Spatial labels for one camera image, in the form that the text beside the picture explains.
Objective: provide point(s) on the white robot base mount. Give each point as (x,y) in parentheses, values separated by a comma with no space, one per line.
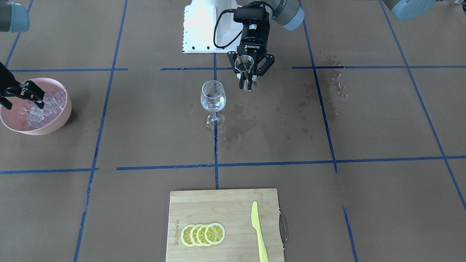
(201,33)

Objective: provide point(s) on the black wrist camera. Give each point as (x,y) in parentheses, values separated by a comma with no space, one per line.
(251,14)

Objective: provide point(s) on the pink bowl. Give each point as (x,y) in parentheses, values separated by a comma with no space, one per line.
(10,118)

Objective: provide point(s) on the lemon slice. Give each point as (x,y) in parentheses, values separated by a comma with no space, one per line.
(200,236)
(186,235)
(215,233)
(193,234)

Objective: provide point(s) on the steel double jigger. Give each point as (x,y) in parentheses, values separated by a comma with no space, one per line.
(244,64)

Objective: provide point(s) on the pile of ice cubes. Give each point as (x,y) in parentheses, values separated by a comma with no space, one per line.
(35,118)

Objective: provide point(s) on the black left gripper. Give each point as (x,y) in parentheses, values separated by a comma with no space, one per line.
(253,39)

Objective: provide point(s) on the bamboo cutting board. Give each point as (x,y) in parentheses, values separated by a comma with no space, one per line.
(232,209)

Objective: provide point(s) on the yellow plastic knife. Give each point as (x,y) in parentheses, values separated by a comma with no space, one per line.
(255,221)

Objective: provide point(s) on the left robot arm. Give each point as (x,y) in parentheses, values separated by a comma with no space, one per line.
(286,13)

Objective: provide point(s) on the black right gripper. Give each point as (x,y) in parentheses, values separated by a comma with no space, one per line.
(17,91)

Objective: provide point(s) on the clear wine glass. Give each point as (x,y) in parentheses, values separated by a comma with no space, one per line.
(213,100)

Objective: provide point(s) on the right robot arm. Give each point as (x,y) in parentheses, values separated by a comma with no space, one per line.
(14,18)

